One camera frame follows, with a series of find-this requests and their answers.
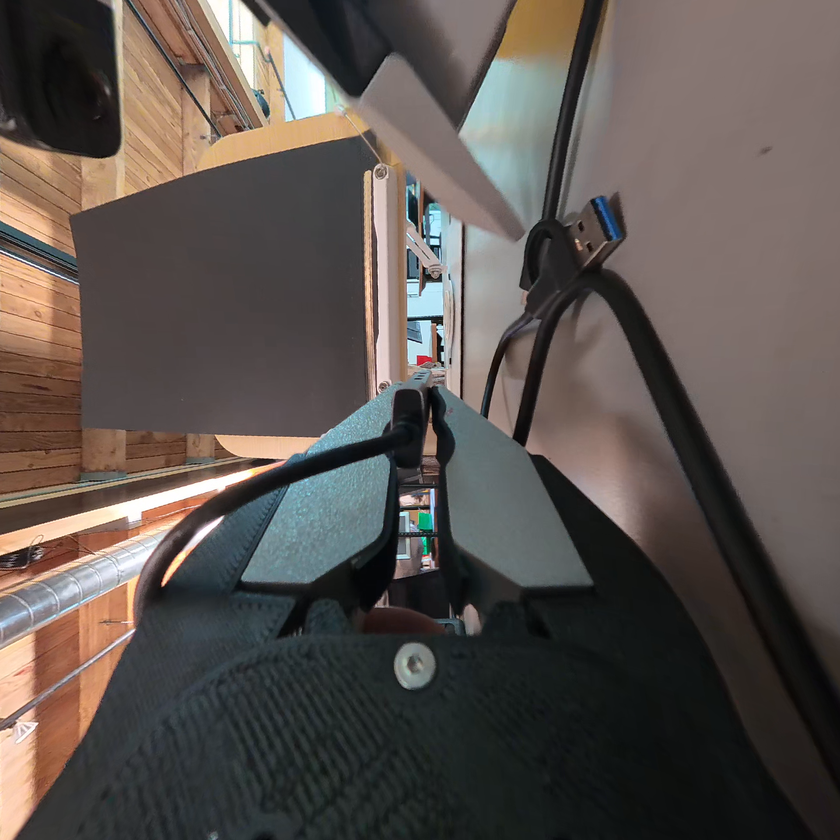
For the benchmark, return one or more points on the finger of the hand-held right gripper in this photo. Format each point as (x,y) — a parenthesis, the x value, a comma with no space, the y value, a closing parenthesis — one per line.
(433,144)
(446,52)

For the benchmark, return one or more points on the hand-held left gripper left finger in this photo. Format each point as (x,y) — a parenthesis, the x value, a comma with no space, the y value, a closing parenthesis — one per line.
(328,525)

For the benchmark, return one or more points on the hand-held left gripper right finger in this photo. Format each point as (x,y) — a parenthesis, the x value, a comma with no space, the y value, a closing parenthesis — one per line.
(505,512)

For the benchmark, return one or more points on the wood-rimmed black monitor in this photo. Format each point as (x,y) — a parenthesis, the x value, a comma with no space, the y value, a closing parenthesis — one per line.
(223,295)

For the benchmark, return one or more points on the silver air duct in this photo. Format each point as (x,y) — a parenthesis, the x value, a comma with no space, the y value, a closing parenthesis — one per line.
(65,590)

